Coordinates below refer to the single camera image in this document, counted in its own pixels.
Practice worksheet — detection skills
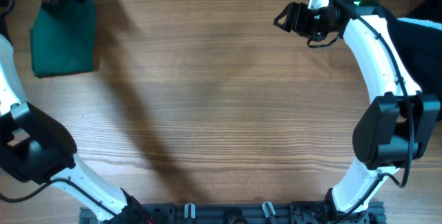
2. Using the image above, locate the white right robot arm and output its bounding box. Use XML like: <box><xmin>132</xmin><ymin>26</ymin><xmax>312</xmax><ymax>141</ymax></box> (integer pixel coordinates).
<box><xmin>273</xmin><ymin>1</ymin><xmax>441</xmax><ymax>222</ymax></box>

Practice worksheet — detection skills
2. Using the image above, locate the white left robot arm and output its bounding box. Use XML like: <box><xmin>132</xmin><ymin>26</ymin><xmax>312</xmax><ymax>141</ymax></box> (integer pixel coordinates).
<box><xmin>1</xmin><ymin>21</ymin><xmax>153</xmax><ymax>223</ymax></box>

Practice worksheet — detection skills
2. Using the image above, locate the black garment pile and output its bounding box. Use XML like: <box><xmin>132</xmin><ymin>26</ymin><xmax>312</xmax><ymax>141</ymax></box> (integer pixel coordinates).
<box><xmin>383</xmin><ymin>0</ymin><xmax>441</xmax><ymax>100</ymax></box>

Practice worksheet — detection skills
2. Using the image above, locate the folded green cloth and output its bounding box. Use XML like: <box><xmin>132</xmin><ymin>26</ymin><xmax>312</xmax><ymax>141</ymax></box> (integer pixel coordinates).
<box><xmin>30</xmin><ymin>0</ymin><xmax>96</xmax><ymax>77</ymax></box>

